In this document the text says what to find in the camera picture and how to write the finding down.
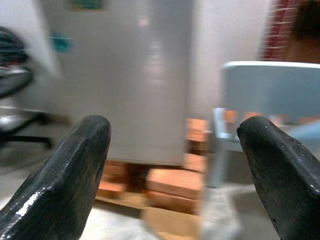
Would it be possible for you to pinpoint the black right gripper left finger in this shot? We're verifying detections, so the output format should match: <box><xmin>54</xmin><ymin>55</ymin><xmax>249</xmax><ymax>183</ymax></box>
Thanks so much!
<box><xmin>0</xmin><ymin>114</ymin><xmax>112</xmax><ymax>240</ymax></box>

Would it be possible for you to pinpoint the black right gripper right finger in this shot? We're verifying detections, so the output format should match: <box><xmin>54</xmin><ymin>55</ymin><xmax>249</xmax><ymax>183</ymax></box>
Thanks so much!
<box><xmin>236</xmin><ymin>116</ymin><xmax>320</xmax><ymax>240</ymax></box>

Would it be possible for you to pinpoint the red clay brick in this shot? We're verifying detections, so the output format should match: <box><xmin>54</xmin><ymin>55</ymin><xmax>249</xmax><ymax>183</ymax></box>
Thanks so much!
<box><xmin>146</xmin><ymin>191</ymin><xmax>201</xmax><ymax>216</ymax></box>
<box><xmin>183</xmin><ymin>152</ymin><xmax>208</xmax><ymax>174</ymax></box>
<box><xmin>185</xmin><ymin>118</ymin><xmax>211</xmax><ymax>151</ymax></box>
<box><xmin>96</xmin><ymin>180</ymin><xmax>128</xmax><ymax>199</ymax></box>
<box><xmin>146</xmin><ymin>167</ymin><xmax>204</xmax><ymax>198</ymax></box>
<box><xmin>102</xmin><ymin>160</ymin><xmax>130</xmax><ymax>176</ymax></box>
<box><xmin>223</xmin><ymin>109</ymin><xmax>239</xmax><ymax>124</ymax></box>

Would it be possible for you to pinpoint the light blue plastic chair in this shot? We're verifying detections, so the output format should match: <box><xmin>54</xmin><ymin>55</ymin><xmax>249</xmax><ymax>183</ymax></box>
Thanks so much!
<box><xmin>208</xmin><ymin>61</ymin><xmax>320</xmax><ymax>188</ymax></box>

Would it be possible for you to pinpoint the black office chair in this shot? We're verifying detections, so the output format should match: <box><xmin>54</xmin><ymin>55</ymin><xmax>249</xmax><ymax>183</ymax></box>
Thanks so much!
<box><xmin>0</xmin><ymin>26</ymin><xmax>55</xmax><ymax>151</ymax></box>

